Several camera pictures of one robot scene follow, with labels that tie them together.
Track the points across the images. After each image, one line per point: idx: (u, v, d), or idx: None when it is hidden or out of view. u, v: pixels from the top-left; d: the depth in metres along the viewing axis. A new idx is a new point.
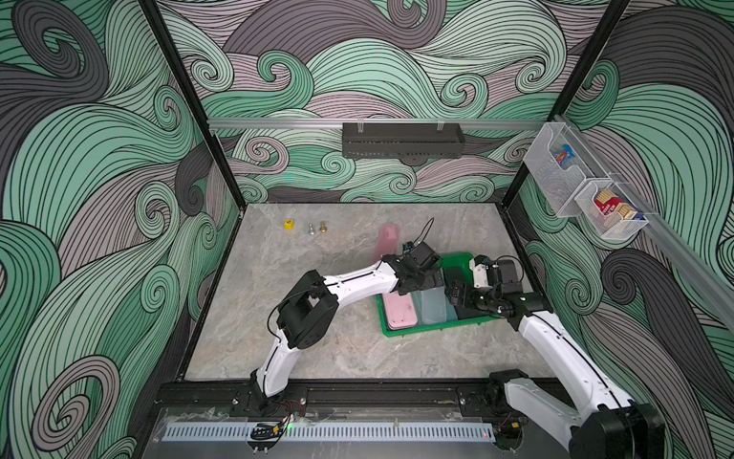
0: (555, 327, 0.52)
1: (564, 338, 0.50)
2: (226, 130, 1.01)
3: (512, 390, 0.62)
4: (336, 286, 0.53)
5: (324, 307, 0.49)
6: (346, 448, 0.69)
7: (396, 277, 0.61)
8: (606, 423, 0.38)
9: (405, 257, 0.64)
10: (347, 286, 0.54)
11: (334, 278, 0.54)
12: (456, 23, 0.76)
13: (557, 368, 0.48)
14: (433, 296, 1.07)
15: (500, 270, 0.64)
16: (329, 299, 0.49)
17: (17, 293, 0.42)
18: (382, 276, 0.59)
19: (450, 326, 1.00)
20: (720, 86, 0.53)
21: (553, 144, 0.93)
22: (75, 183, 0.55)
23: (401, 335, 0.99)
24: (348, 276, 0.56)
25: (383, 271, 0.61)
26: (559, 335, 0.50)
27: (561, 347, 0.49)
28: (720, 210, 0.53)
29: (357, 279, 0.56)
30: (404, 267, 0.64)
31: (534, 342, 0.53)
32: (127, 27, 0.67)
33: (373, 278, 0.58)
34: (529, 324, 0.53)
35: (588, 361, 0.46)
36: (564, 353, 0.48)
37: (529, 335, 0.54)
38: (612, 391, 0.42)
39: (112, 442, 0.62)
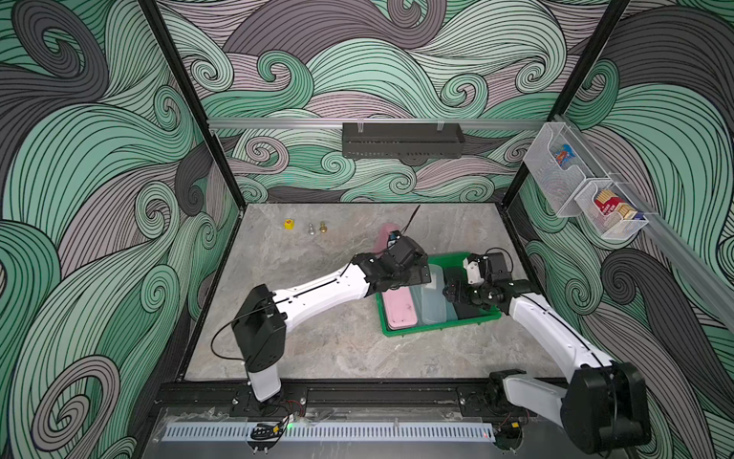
0: (541, 304, 0.55)
1: (550, 314, 0.53)
2: (226, 130, 1.01)
3: (508, 385, 0.63)
4: (288, 303, 0.46)
5: (269, 330, 0.42)
6: (346, 448, 0.69)
7: (365, 282, 0.53)
8: (589, 381, 0.40)
9: (383, 255, 0.62)
10: (301, 301, 0.47)
11: (285, 294, 0.47)
12: (456, 23, 0.76)
13: (545, 340, 0.51)
14: (433, 297, 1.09)
15: (489, 260, 0.68)
16: (274, 321, 0.43)
17: (17, 293, 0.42)
18: (349, 283, 0.52)
19: (450, 326, 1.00)
20: (720, 86, 0.53)
21: (553, 144, 0.93)
22: (75, 183, 0.55)
23: (401, 335, 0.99)
24: (306, 288, 0.49)
25: (351, 275, 0.53)
26: (546, 310, 0.54)
27: (547, 321, 0.51)
28: (720, 210, 0.53)
29: (316, 292, 0.49)
30: (380, 268, 0.56)
31: (523, 321, 0.56)
32: (127, 27, 0.67)
33: (336, 288, 0.50)
34: (517, 304, 0.57)
35: (572, 332, 0.49)
36: (550, 325, 0.51)
37: (517, 315, 0.57)
38: (593, 353, 0.45)
39: (112, 442, 0.62)
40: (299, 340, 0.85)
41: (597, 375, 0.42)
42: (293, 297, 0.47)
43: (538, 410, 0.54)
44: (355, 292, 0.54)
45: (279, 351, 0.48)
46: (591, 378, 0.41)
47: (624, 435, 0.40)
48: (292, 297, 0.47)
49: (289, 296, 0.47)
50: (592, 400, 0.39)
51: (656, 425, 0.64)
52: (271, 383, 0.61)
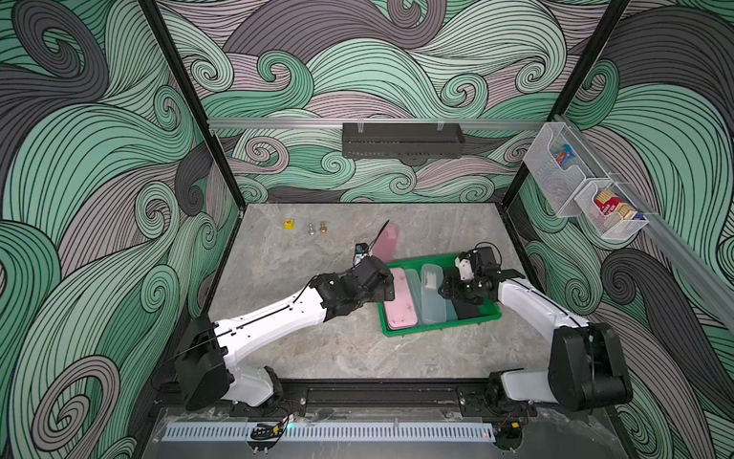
0: (522, 284, 0.60)
1: (532, 290, 0.58)
2: (226, 130, 1.01)
3: (508, 381, 0.63)
4: (229, 336, 0.42)
5: (205, 365, 0.38)
6: (346, 448, 0.68)
7: (322, 308, 0.50)
8: (568, 338, 0.43)
9: (346, 277, 0.58)
10: (247, 333, 0.43)
11: (228, 325, 0.43)
12: (457, 23, 0.76)
13: (530, 316, 0.54)
14: (434, 297, 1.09)
15: (479, 253, 0.73)
16: (212, 358, 0.39)
17: (17, 294, 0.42)
18: (304, 310, 0.48)
19: (450, 326, 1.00)
20: (720, 86, 0.53)
21: (553, 144, 0.93)
22: (75, 183, 0.55)
23: (401, 335, 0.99)
24: (253, 317, 0.45)
25: (306, 301, 0.49)
26: (528, 288, 0.58)
27: (529, 297, 0.55)
28: (720, 210, 0.53)
29: (264, 322, 0.45)
30: (340, 292, 0.52)
31: (509, 301, 0.60)
32: (128, 27, 0.67)
33: (290, 316, 0.47)
34: (505, 288, 0.61)
35: (551, 303, 0.53)
36: (534, 300, 0.54)
37: (505, 295, 0.61)
38: (572, 316, 0.49)
39: (112, 442, 0.62)
40: (299, 340, 0.85)
41: (574, 333, 0.44)
42: (238, 329, 0.43)
43: (548, 398, 0.51)
44: (311, 317, 0.50)
45: (223, 391, 0.45)
46: (570, 337, 0.44)
47: (608, 385, 0.42)
48: (236, 329, 0.43)
49: (231, 328, 0.43)
50: (572, 358, 0.42)
51: (656, 424, 0.64)
52: (259, 390, 0.60)
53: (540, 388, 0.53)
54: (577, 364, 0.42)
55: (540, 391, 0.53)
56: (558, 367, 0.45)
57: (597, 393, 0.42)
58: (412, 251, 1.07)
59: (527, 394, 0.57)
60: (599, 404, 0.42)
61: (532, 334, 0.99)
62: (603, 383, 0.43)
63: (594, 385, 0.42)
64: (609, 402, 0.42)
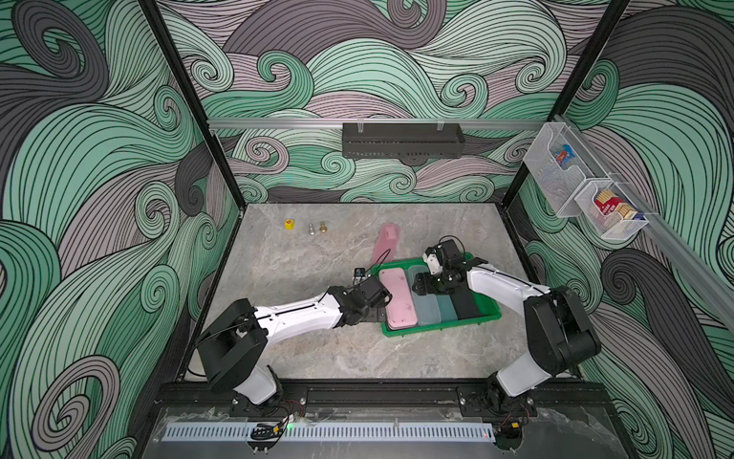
0: (486, 269, 0.64)
1: (498, 273, 0.61)
2: (226, 130, 1.01)
3: (505, 379, 0.63)
4: (268, 320, 0.46)
5: (248, 344, 0.42)
6: (346, 448, 0.69)
7: (339, 313, 0.57)
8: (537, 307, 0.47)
9: (355, 291, 0.66)
10: (281, 320, 0.48)
11: (267, 311, 0.48)
12: (457, 23, 0.76)
13: (500, 294, 0.57)
14: (432, 298, 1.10)
15: (443, 247, 0.76)
16: (254, 336, 0.43)
17: (17, 294, 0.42)
18: (326, 311, 0.55)
19: (450, 326, 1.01)
20: (720, 86, 0.53)
21: (553, 144, 0.93)
22: (75, 183, 0.55)
23: (401, 335, 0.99)
24: (286, 309, 0.50)
25: (326, 304, 0.56)
26: (494, 271, 0.62)
27: (498, 278, 0.59)
28: (720, 210, 0.53)
29: (293, 315, 0.50)
30: (352, 301, 0.60)
31: (479, 287, 0.63)
32: (128, 27, 0.67)
33: (313, 313, 0.53)
34: (473, 276, 0.64)
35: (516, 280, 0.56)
36: (501, 281, 0.58)
37: (472, 283, 0.65)
38: (536, 287, 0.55)
39: (112, 442, 0.62)
40: (299, 340, 0.85)
41: (541, 300, 0.48)
42: (274, 316, 0.48)
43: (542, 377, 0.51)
44: (329, 319, 0.56)
45: (246, 375, 0.46)
46: (536, 304, 0.47)
47: (580, 341, 0.46)
48: (273, 316, 0.47)
49: (269, 315, 0.47)
50: (543, 321, 0.46)
51: (656, 424, 0.64)
52: (263, 387, 0.60)
53: (534, 369, 0.53)
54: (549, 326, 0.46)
55: (533, 373, 0.54)
56: (537, 337, 0.47)
57: (572, 350, 0.45)
58: (412, 252, 1.07)
59: (524, 382, 0.57)
60: (575, 360, 0.45)
61: None
62: (576, 343, 0.46)
63: (568, 344, 0.46)
64: (586, 358, 0.45)
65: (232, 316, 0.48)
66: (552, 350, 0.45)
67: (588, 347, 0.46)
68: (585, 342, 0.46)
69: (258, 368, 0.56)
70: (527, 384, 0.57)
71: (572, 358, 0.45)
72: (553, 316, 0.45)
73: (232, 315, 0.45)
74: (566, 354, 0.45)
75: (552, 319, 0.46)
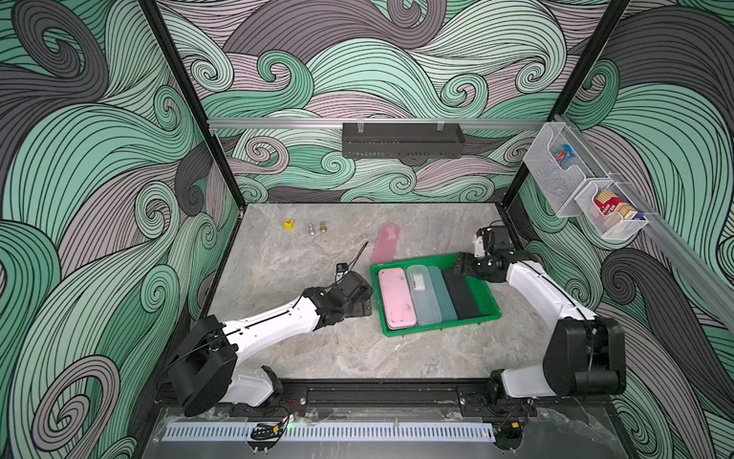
0: (536, 269, 0.58)
1: (543, 276, 0.56)
2: (226, 130, 1.01)
3: (508, 379, 0.63)
4: (238, 335, 0.45)
5: (217, 362, 0.40)
6: (346, 448, 0.69)
7: (315, 315, 0.55)
8: (572, 330, 0.43)
9: (333, 290, 0.65)
10: (252, 333, 0.46)
11: (236, 325, 0.46)
12: (457, 23, 0.76)
13: (539, 302, 0.52)
14: (433, 298, 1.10)
15: (492, 232, 0.71)
16: (224, 353, 0.41)
17: (17, 293, 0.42)
18: (301, 316, 0.53)
19: (450, 326, 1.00)
20: (720, 86, 0.53)
21: (553, 144, 0.93)
22: (75, 183, 0.55)
23: (400, 335, 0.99)
24: (256, 320, 0.48)
25: (302, 308, 0.54)
26: (539, 273, 0.57)
27: (538, 284, 0.54)
28: (720, 210, 0.53)
29: (268, 324, 0.49)
30: (330, 301, 0.59)
31: (517, 283, 0.59)
32: (128, 27, 0.67)
33: (290, 319, 0.51)
34: (514, 271, 0.59)
35: (560, 291, 0.52)
36: (542, 288, 0.53)
37: (512, 277, 0.60)
38: (578, 308, 0.48)
39: (112, 442, 0.62)
40: (299, 340, 0.85)
41: (576, 325, 0.44)
42: (245, 329, 0.46)
43: (549, 393, 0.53)
44: (305, 324, 0.55)
45: (224, 390, 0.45)
46: (570, 327, 0.43)
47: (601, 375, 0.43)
48: (244, 329, 0.46)
49: (240, 328, 0.46)
50: (570, 346, 0.42)
51: (656, 424, 0.64)
52: (258, 389, 0.60)
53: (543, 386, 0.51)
54: (573, 353, 0.42)
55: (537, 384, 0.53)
56: (556, 355, 0.45)
57: (591, 381, 0.43)
58: (412, 252, 1.07)
59: (527, 390, 0.57)
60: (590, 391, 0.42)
61: (532, 334, 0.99)
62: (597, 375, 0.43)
63: (589, 373, 0.43)
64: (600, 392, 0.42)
65: (200, 333, 0.43)
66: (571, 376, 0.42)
67: (608, 383, 0.43)
68: (607, 378, 0.43)
69: (246, 375, 0.55)
70: (528, 391, 0.57)
71: (586, 387, 0.42)
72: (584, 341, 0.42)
73: (200, 332, 0.43)
74: (582, 382, 0.43)
75: (581, 347, 0.42)
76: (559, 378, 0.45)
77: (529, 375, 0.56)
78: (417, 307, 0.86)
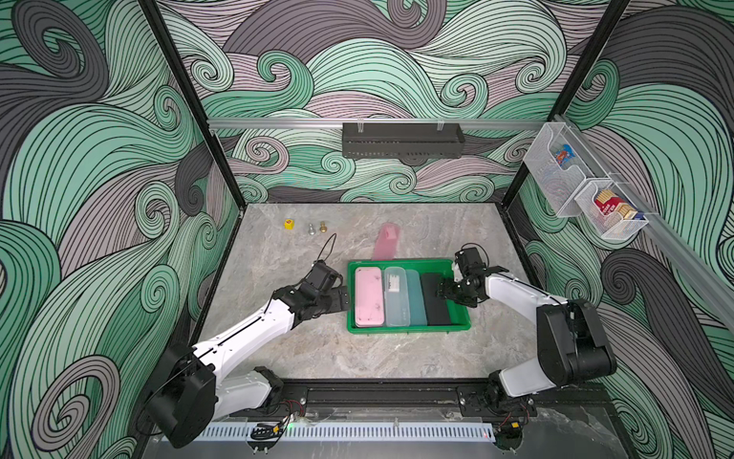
0: (507, 276, 0.63)
1: (516, 281, 0.60)
2: (226, 130, 1.01)
3: (507, 378, 0.63)
4: (212, 354, 0.43)
5: (195, 388, 0.39)
6: (346, 448, 0.69)
7: (291, 314, 0.55)
8: (550, 316, 0.46)
9: (302, 285, 0.65)
10: (227, 348, 0.45)
11: (207, 344, 0.45)
12: (457, 23, 0.76)
13: (518, 304, 0.56)
14: (406, 303, 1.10)
15: (465, 253, 0.77)
16: (201, 376, 0.40)
17: (17, 293, 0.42)
18: (275, 318, 0.53)
19: (416, 331, 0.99)
20: (720, 85, 0.53)
21: (553, 144, 0.93)
22: (75, 183, 0.55)
23: (365, 334, 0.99)
24: (228, 334, 0.47)
25: (274, 311, 0.54)
26: (512, 278, 0.62)
27: (515, 286, 0.58)
28: (720, 209, 0.53)
29: (242, 336, 0.48)
30: (301, 296, 0.59)
31: (495, 293, 0.63)
32: (128, 26, 0.67)
33: (264, 326, 0.51)
34: (490, 282, 0.64)
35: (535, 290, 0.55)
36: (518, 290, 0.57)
37: (490, 289, 0.65)
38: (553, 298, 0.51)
39: (112, 442, 0.62)
40: (299, 340, 0.85)
41: (555, 310, 0.47)
42: (218, 346, 0.45)
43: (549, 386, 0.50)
44: (282, 325, 0.55)
45: (211, 412, 0.44)
46: (550, 313, 0.46)
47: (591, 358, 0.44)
48: (217, 346, 0.45)
49: (212, 346, 0.44)
50: (553, 331, 0.45)
51: (656, 424, 0.64)
52: (255, 390, 0.59)
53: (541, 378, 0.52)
54: (559, 337, 0.45)
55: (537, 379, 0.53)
56: (546, 344, 0.47)
57: (582, 364, 0.44)
58: (412, 252, 1.07)
59: (526, 385, 0.57)
60: (583, 375, 0.44)
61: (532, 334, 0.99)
62: (587, 358, 0.44)
63: (577, 358, 0.45)
64: (594, 374, 0.44)
65: (169, 362, 0.41)
66: (562, 361, 0.44)
67: (598, 364, 0.44)
68: (595, 360, 0.44)
69: (236, 384, 0.55)
70: (528, 388, 0.57)
71: (579, 371, 0.44)
72: (566, 326, 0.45)
73: (169, 361, 0.41)
74: (573, 367, 0.44)
75: (565, 331, 0.45)
76: (554, 369, 0.46)
77: (528, 367, 0.55)
78: (388, 308, 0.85)
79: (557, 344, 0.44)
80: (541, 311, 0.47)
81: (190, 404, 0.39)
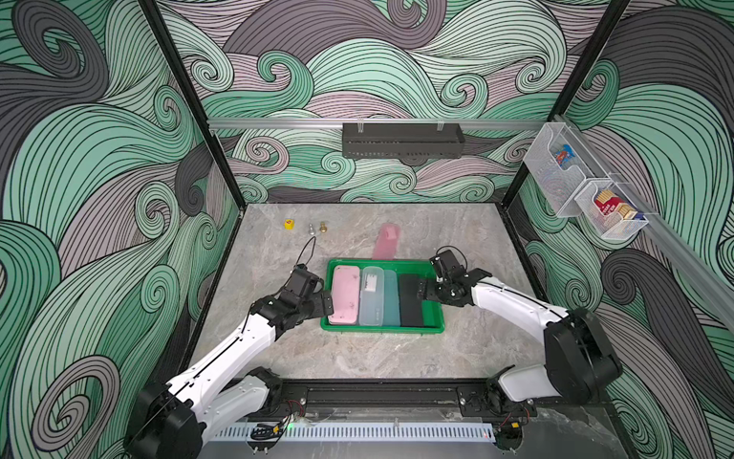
0: (495, 284, 0.60)
1: (507, 291, 0.57)
2: (226, 130, 1.01)
3: (508, 385, 0.62)
4: (188, 387, 0.42)
5: (175, 427, 0.37)
6: (346, 448, 0.69)
7: (270, 327, 0.53)
8: (559, 337, 0.43)
9: (282, 294, 0.63)
10: (205, 378, 0.43)
11: (183, 378, 0.43)
12: (457, 23, 0.76)
13: (510, 314, 0.54)
14: (381, 302, 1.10)
15: (442, 260, 0.71)
16: (181, 413, 0.39)
17: (17, 294, 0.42)
18: (254, 337, 0.51)
19: (389, 330, 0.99)
20: (720, 86, 0.53)
21: (553, 144, 0.93)
22: (75, 184, 0.55)
23: (339, 332, 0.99)
24: (205, 361, 0.45)
25: (253, 328, 0.52)
26: (503, 289, 0.58)
27: (507, 298, 0.55)
28: (720, 209, 0.53)
29: (221, 361, 0.46)
30: (282, 306, 0.57)
31: (485, 302, 0.60)
32: (127, 26, 0.67)
33: (242, 346, 0.49)
34: (479, 293, 0.60)
35: (528, 298, 0.53)
36: (512, 302, 0.54)
37: (479, 298, 0.61)
38: (551, 310, 0.49)
39: (112, 443, 0.62)
40: (299, 340, 0.85)
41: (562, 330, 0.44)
42: (195, 379, 0.43)
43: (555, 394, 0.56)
44: (263, 339, 0.53)
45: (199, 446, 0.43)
46: (557, 333, 0.44)
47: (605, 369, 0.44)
48: (194, 379, 0.43)
49: (188, 380, 0.43)
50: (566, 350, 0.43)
51: (656, 424, 0.64)
52: (253, 396, 0.60)
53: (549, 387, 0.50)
54: (572, 354, 0.43)
55: (546, 388, 0.51)
56: (559, 364, 0.44)
57: (598, 380, 0.43)
58: (411, 252, 1.07)
59: (530, 393, 0.56)
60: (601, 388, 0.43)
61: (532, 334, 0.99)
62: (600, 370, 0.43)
63: (593, 374, 0.43)
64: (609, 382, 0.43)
65: (145, 404, 0.39)
66: (581, 382, 0.42)
67: (611, 372, 0.44)
68: (609, 370, 0.44)
69: (231, 399, 0.55)
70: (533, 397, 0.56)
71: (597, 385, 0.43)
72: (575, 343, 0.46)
73: (145, 404, 0.39)
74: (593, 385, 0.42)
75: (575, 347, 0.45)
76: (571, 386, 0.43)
77: (535, 377, 0.53)
78: (362, 307, 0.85)
79: (572, 365, 0.42)
80: (549, 333, 0.44)
81: (172, 442, 0.37)
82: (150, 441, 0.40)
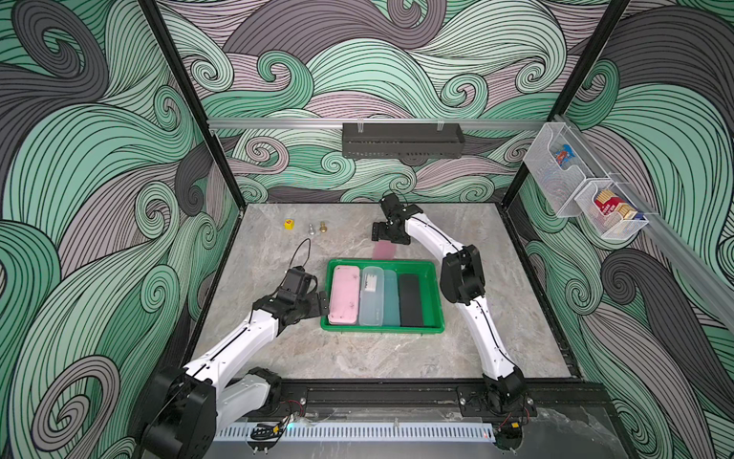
0: (421, 220, 0.77)
1: (428, 226, 0.75)
2: (226, 130, 1.01)
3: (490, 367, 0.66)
4: (206, 369, 0.44)
5: (196, 404, 0.39)
6: (346, 448, 0.69)
7: (274, 320, 0.57)
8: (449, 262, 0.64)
9: (279, 293, 0.66)
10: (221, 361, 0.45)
11: (201, 361, 0.45)
12: (457, 23, 0.76)
13: (428, 243, 0.73)
14: (381, 302, 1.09)
15: (387, 200, 0.89)
16: (201, 391, 0.40)
17: (16, 295, 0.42)
18: (261, 327, 0.54)
19: (390, 331, 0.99)
20: (720, 86, 0.53)
21: (553, 144, 0.93)
22: (75, 183, 0.55)
23: (338, 331, 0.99)
24: (218, 348, 0.47)
25: (260, 320, 0.55)
26: (426, 224, 0.75)
27: (427, 230, 0.73)
28: (721, 209, 0.53)
29: (232, 347, 0.48)
30: (282, 302, 0.61)
31: (414, 235, 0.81)
32: (127, 26, 0.67)
33: (250, 336, 0.52)
34: (410, 227, 0.78)
35: (441, 232, 0.72)
36: (429, 234, 0.72)
37: (411, 231, 0.79)
38: (452, 243, 0.69)
39: (112, 442, 0.62)
40: (299, 340, 0.85)
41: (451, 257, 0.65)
42: (210, 361, 0.45)
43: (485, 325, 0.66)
44: (269, 332, 0.56)
45: (213, 428, 0.44)
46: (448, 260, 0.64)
47: (474, 284, 0.67)
48: (210, 361, 0.45)
49: (205, 362, 0.45)
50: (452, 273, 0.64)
51: (656, 423, 0.64)
52: (253, 392, 0.59)
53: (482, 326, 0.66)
54: (456, 275, 0.64)
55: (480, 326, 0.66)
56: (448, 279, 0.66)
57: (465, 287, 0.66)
58: (411, 252, 1.07)
59: (486, 342, 0.66)
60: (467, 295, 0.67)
61: (532, 334, 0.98)
62: (468, 282, 0.67)
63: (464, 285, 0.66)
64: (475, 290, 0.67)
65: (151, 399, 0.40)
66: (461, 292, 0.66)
67: (476, 284, 0.67)
68: (475, 281, 0.67)
69: (236, 392, 0.55)
70: (492, 346, 0.66)
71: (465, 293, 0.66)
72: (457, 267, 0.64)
73: (162, 386, 0.40)
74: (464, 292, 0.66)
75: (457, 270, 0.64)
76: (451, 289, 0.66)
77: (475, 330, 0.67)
78: (362, 307, 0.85)
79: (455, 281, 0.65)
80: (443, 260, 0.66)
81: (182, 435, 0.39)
82: (164, 428, 0.40)
